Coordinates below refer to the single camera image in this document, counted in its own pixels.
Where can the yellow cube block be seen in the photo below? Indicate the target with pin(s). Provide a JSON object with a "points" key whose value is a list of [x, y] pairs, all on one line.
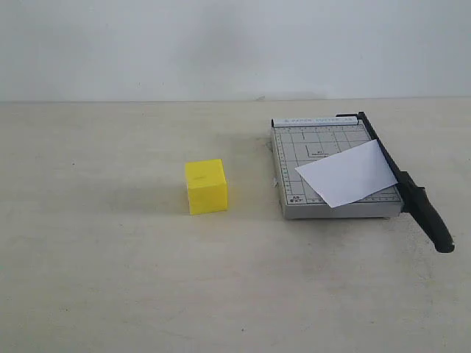
{"points": [[207, 186]]}

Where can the black cutter blade lever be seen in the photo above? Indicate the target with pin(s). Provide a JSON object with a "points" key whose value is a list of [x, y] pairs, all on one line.
{"points": [[415, 199]]}

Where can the white paper sheet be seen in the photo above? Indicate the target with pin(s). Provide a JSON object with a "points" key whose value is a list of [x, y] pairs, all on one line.
{"points": [[349, 176]]}

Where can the grey paper cutter base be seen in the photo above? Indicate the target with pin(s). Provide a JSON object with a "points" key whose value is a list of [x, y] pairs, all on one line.
{"points": [[298, 141]]}

